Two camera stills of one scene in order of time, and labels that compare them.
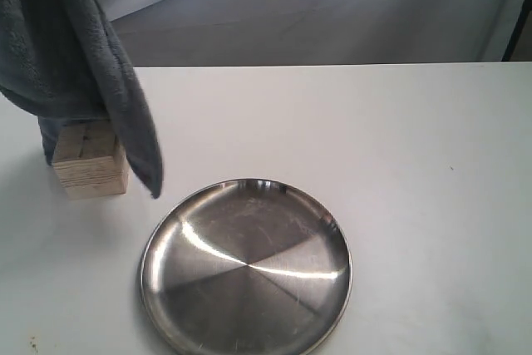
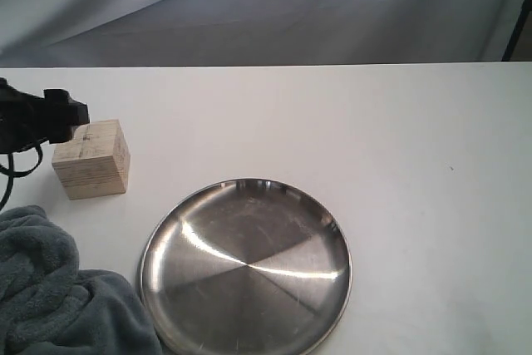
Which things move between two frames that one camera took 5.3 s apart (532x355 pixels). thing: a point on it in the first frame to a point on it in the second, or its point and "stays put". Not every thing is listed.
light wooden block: x=89 y=160 stays put
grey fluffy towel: x=63 y=58 to x=48 y=307
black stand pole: x=527 y=7 stays put
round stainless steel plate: x=247 y=267 stays put
